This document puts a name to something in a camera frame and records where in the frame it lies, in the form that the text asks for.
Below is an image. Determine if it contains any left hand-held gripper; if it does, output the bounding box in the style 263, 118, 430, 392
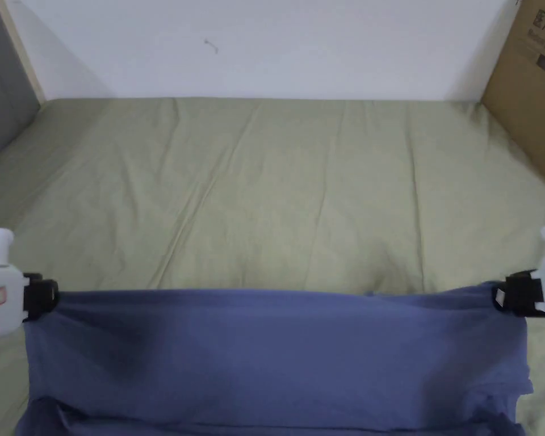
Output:
0, 227, 61, 370

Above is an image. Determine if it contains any brown cardboard carton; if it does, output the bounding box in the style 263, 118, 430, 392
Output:
480, 0, 545, 198

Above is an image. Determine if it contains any bed with pale green sheet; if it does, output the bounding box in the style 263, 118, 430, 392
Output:
0, 97, 545, 436

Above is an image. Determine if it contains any dark blue shirt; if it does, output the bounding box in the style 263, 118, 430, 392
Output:
14, 280, 535, 436

